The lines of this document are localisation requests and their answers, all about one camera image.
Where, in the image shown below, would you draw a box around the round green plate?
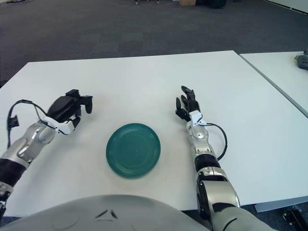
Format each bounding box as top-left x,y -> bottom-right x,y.
106,123 -> 162,179

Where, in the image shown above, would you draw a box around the black metal floor stand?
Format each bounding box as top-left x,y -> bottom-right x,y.
282,204 -> 308,226

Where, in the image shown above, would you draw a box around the white table frame foot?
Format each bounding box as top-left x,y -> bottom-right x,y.
255,196 -> 308,213

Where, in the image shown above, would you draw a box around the dark grey desk device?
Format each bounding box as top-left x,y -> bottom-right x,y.
295,49 -> 308,70

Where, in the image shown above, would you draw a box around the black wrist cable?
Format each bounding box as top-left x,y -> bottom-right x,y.
203,123 -> 228,160
6,99 -> 49,147

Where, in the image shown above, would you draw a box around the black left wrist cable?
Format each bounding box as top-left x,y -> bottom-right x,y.
6,99 -> 49,147

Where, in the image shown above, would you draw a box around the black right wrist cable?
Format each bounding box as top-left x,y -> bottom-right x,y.
203,123 -> 228,160

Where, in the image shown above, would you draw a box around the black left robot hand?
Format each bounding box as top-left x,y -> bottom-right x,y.
45,89 -> 93,135

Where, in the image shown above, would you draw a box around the grey robot torso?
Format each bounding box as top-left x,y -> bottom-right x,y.
0,194 -> 212,231

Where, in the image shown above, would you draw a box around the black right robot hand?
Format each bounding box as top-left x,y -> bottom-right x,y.
175,85 -> 205,127

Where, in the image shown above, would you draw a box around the large black bag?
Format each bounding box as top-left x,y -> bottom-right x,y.
209,0 -> 227,10

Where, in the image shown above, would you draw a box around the black chair casters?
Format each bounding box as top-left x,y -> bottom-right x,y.
134,0 -> 164,5

